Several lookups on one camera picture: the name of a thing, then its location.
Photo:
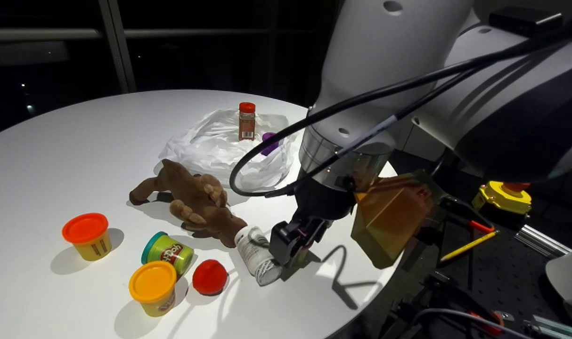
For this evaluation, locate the green dough tub teal lid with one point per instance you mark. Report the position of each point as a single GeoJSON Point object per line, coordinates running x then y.
{"type": "Point", "coordinates": [170, 252]}

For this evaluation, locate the yellow emergency stop button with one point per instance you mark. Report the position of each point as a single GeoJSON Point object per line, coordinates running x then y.
{"type": "Point", "coordinates": [502, 200]}

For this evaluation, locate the brown plush toy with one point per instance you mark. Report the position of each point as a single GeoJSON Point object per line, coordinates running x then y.
{"type": "Point", "coordinates": [192, 197]}

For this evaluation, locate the spice bottle with red lid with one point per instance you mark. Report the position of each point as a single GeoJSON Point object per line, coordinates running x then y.
{"type": "Point", "coordinates": [247, 123]}

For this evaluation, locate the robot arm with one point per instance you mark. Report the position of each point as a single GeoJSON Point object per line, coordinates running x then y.
{"type": "Point", "coordinates": [389, 70]}

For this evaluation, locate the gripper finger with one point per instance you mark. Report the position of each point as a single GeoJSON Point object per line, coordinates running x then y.
{"type": "Point", "coordinates": [286, 242]}
{"type": "Point", "coordinates": [320, 230]}

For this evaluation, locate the yellow dough tub orange lid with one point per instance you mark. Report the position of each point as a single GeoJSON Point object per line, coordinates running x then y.
{"type": "Point", "coordinates": [152, 285]}

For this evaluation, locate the red ball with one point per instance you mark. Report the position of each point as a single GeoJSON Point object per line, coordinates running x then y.
{"type": "Point", "coordinates": [209, 278]}

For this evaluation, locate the white labelled bottle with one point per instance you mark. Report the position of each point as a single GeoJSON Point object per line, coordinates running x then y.
{"type": "Point", "coordinates": [254, 254]}

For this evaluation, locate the small purple object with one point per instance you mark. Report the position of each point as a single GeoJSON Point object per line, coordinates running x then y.
{"type": "Point", "coordinates": [269, 144]}

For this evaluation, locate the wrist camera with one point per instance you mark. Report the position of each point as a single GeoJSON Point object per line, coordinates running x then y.
{"type": "Point", "coordinates": [389, 221]}

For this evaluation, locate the yellow dough tub red lid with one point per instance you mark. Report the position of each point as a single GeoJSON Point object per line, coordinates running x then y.
{"type": "Point", "coordinates": [88, 235]}

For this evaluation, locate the aluminium rail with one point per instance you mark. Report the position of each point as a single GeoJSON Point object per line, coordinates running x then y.
{"type": "Point", "coordinates": [543, 241]}

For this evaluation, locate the yellow pencil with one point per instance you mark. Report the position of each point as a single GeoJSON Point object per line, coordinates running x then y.
{"type": "Point", "coordinates": [469, 246]}

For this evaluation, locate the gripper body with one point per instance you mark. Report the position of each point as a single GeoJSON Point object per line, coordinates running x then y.
{"type": "Point", "coordinates": [323, 200]}

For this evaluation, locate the white plastic bag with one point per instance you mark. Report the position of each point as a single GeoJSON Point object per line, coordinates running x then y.
{"type": "Point", "coordinates": [210, 146]}

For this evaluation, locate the window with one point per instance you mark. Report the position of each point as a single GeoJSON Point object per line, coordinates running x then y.
{"type": "Point", "coordinates": [116, 42]}

